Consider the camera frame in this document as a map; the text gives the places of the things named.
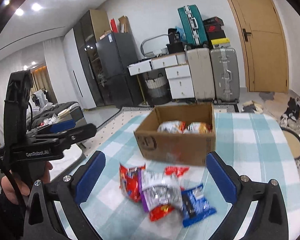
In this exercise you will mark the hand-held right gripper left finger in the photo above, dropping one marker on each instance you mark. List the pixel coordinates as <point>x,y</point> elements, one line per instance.
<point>90,177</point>

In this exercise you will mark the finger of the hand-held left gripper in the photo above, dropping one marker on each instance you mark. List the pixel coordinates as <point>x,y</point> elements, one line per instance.
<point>62,126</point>
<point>82,131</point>

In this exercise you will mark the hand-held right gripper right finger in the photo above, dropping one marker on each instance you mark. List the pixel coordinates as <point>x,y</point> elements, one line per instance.
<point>223,177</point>

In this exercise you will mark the blue cookie packet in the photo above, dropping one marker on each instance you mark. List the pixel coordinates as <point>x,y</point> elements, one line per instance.
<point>197,207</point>

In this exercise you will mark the red cookie packet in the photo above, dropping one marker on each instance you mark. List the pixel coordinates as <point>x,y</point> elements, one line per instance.
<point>130,182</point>

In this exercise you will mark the red white clear packet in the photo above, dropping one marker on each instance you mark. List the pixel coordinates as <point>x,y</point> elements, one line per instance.
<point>176,171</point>

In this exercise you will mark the brown cardboard box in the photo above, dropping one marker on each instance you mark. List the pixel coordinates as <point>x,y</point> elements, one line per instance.
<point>180,145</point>

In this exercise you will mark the orange sticks snack packet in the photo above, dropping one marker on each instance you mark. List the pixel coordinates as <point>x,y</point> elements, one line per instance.
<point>198,128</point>

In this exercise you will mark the purple silver snack packet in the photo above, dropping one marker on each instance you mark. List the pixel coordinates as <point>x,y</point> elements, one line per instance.
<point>160,187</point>

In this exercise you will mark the red snack packet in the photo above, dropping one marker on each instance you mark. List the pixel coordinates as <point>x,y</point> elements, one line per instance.
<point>161,212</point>

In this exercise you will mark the silver orange chips packet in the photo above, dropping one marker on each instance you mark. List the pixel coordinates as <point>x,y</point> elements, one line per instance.
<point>170,127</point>

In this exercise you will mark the person's left hand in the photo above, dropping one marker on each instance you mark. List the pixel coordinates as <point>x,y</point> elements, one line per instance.
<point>7,190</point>

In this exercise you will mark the grey sofa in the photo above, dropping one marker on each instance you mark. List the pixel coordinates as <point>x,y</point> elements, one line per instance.
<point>65,106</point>

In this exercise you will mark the brown curtain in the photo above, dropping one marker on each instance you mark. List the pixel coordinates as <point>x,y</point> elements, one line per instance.
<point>43,82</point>

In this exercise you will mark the white wardrobe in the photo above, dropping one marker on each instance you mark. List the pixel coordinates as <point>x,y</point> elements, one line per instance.
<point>75,80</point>

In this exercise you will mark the dark glass cabinet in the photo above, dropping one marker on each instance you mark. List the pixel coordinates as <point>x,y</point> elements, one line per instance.
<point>86,55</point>

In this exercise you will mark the round beige stool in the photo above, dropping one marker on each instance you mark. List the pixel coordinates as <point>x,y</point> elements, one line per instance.
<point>291,142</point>

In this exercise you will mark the black refrigerator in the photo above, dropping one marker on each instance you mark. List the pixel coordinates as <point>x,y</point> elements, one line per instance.
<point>115,62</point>

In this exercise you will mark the beige slippers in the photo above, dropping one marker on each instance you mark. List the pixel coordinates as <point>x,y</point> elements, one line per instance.
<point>251,106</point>

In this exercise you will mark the woven laundry basket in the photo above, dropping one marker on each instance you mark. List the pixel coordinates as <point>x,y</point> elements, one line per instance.
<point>156,87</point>

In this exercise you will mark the pile of shoes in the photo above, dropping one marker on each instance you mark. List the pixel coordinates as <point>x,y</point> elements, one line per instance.
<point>293,125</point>

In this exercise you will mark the grey brown rug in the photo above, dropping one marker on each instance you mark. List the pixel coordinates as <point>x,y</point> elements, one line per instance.
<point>275,101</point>

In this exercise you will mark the silver suitcase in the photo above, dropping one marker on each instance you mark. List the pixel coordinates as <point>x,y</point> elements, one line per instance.
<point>220,85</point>

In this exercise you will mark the flat cardboard box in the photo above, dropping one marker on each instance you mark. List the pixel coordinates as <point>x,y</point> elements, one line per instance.
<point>105,35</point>

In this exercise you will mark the white drawer desk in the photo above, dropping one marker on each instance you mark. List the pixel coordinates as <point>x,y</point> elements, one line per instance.
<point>181,85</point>

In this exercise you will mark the beige suitcase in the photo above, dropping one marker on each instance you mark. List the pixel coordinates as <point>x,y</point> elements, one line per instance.
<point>200,77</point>

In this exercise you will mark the red paper box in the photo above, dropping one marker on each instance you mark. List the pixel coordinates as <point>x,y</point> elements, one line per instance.
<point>113,25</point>

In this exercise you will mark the folded cardboard sheets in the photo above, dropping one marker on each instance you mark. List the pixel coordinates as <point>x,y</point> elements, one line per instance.
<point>123,25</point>

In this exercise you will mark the black storage box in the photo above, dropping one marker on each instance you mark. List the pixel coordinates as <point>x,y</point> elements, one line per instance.
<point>175,48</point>

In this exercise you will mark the wooden door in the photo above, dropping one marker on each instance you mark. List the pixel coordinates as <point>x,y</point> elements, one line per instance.
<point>265,55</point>

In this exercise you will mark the black bag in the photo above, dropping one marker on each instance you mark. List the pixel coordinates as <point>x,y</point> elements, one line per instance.
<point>175,36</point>

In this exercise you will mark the blue plastic bag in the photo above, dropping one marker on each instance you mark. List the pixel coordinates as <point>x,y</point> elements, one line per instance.
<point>180,32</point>

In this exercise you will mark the red logo shoe box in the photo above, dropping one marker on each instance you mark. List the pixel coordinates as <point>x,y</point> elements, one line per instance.
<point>215,28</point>

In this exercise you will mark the teal suitcase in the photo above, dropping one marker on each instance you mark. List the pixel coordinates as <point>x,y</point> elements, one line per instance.
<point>200,25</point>

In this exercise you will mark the grey arched metal frame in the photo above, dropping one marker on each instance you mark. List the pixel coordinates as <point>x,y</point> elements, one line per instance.
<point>143,43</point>

